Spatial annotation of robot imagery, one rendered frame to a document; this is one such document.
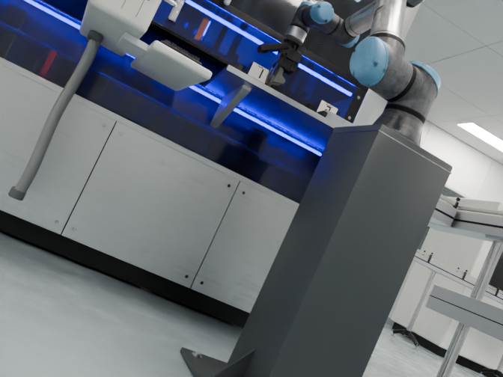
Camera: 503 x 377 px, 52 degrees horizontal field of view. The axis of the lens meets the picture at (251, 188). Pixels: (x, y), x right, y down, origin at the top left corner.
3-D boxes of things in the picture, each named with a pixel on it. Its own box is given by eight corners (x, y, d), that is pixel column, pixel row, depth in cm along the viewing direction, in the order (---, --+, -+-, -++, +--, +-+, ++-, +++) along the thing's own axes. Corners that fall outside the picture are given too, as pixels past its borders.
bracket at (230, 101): (209, 125, 212) (223, 96, 213) (215, 128, 212) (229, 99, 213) (227, 117, 179) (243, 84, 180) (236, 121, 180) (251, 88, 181)
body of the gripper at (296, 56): (294, 73, 195) (308, 45, 196) (275, 62, 193) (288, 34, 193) (287, 76, 202) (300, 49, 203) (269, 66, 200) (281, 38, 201)
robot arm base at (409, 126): (428, 158, 140) (442, 125, 141) (385, 132, 135) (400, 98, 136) (395, 156, 154) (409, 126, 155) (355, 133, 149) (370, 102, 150)
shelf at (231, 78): (200, 89, 218) (203, 85, 218) (338, 161, 236) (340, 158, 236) (226, 69, 172) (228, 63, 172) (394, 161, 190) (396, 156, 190)
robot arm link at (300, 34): (293, 23, 194) (285, 28, 202) (287, 34, 193) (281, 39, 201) (309, 33, 196) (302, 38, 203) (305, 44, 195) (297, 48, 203)
